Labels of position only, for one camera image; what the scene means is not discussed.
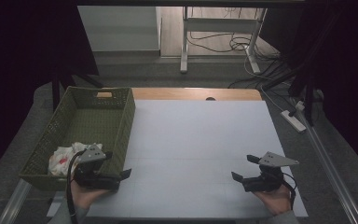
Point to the green woven plastic basket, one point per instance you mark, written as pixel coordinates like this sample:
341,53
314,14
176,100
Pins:
96,124

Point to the black metal stand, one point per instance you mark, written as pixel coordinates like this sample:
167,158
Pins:
308,102

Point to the black tripod stand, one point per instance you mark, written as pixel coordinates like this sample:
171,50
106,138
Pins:
56,90

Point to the white cloth with coloured print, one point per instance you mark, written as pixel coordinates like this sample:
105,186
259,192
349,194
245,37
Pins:
62,160

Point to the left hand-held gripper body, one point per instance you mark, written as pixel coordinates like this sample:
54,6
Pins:
90,155

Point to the white plug adapter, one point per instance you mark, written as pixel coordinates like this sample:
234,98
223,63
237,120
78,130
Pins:
300,105

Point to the person's left hand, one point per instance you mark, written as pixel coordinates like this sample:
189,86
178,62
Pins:
84,196

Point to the white table mat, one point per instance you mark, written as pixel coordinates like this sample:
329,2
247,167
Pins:
199,140

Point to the person's right hand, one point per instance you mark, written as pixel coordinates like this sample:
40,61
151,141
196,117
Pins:
278,200

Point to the white power strip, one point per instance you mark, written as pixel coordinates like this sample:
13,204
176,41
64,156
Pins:
293,121

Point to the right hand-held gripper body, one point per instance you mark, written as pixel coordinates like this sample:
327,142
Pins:
267,183

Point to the aluminium rail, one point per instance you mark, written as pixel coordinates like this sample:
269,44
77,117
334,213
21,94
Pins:
329,174
14,202

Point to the white metal desk frame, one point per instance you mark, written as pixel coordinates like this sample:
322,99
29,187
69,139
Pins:
220,25

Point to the dark curtain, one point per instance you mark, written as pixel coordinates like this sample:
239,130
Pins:
18,62
348,77

